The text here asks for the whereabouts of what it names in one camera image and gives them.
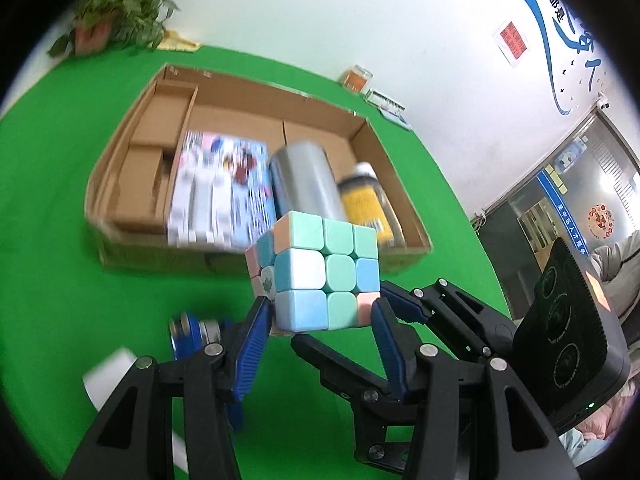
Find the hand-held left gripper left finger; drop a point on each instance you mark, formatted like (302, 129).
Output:
(252, 345)

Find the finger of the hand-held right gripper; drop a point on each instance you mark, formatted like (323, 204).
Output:
(335, 365)
(450, 305)

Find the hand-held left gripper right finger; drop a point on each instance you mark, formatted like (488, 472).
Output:
(392, 355)

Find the pastel puzzle cube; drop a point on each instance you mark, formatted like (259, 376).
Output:
(325, 270)

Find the yellow label bottle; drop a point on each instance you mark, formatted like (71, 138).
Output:
(367, 205)

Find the grey plastic phone holder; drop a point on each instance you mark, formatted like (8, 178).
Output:
(200, 205)

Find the silver metal cup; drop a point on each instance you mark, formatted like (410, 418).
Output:
(305, 180)

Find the brown cardboard box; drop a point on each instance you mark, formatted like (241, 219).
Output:
(310, 125)

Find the person's right hand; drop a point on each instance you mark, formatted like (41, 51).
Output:
(607, 417)

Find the glass door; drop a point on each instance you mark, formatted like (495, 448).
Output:
(540, 220)

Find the round red door sticker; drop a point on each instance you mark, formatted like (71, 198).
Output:
(600, 220)

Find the white plastic object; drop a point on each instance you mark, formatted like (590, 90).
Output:
(110, 375)

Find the colourful cartoon picture book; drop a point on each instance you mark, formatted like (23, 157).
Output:
(250, 180)

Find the small orange jar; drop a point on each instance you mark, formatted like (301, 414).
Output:
(357, 80)

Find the yellow cloth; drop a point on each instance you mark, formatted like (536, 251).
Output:
(180, 42)

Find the potted green plant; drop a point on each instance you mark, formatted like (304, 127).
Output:
(125, 5)

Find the red wall notice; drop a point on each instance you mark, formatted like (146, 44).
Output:
(512, 42)

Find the blue wall lettering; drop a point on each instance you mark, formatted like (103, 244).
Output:
(540, 20)

